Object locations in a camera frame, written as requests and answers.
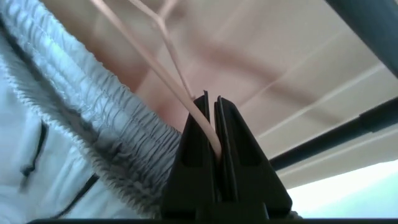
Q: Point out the black clothes rack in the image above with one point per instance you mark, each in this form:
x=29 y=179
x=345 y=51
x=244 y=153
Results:
x=373 y=21

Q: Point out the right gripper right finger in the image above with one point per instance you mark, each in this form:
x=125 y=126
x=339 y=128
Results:
x=255 y=193

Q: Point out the pink clothes hanger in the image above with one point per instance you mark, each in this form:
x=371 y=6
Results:
x=174 y=87

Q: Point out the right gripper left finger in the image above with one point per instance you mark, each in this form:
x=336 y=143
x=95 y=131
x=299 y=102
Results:
x=189 y=186

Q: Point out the pale grey shorts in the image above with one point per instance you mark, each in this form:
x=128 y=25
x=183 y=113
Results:
x=77 y=140

